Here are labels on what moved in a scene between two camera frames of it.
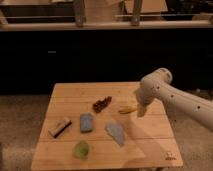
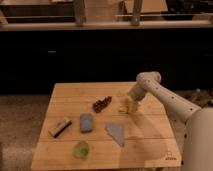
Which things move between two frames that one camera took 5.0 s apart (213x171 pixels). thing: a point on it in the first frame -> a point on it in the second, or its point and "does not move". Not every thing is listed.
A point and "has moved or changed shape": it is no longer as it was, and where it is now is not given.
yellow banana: x=127 y=109 has moved or changed shape
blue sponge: x=86 y=122 does not move
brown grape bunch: x=100 y=104 does not move
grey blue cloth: x=116 y=130 does not move
